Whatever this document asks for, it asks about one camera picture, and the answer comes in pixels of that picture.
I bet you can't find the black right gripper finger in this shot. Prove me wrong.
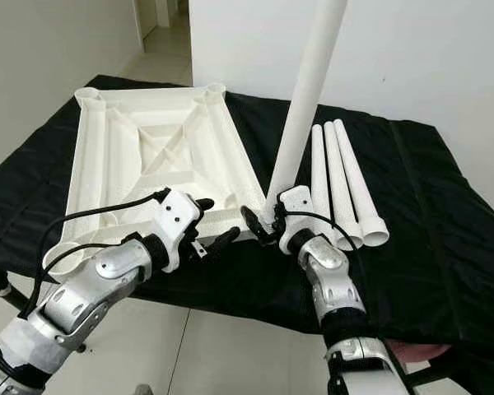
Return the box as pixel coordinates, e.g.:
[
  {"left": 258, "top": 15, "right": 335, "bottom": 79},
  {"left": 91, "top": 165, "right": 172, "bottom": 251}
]
[{"left": 238, "top": 204, "right": 274, "bottom": 247}]

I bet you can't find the white plastic children table top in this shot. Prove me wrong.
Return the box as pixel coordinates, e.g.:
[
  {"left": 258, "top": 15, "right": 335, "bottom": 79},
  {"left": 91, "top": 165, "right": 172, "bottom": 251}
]
[{"left": 43, "top": 82, "right": 273, "bottom": 281}]

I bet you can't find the pink stool seat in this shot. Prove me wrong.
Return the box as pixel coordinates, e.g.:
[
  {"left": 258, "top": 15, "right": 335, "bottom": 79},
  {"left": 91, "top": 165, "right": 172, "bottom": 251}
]
[{"left": 391, "top": 342, "right": 445, "bottom": 367}]

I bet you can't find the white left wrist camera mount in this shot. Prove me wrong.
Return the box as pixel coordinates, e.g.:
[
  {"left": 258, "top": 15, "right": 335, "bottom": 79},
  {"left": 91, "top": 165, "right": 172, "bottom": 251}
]
[{"left": 152, "top": 188, "right": 203, "bottom": 272}]

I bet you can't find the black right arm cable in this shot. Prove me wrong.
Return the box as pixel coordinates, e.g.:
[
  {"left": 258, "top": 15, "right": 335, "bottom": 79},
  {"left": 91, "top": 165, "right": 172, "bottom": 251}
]
[{"left": 282, "top": 210, "right": 367, "bottom": 264}]

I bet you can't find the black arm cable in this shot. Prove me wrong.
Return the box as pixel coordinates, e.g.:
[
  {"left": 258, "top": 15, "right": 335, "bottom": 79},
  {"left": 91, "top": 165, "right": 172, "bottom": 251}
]
[
  {"left": 33, "top": 189, "right": 172, "bottom": 320},
  {"left": 282, "top": 210, "right": 367, "bottom": 264}
]

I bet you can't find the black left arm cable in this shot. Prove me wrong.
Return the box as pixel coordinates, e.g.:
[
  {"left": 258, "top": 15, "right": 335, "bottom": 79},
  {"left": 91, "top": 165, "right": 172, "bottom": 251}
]
[{"left": 33, "top": 189, "right": 172, "bottom": 320}]

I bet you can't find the black metal frame leg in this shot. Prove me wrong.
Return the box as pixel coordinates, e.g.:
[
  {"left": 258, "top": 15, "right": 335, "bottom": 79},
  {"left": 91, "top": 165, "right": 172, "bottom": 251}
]
[{"left": 0, "top": 284, "right": 26, "bottom": 314}]

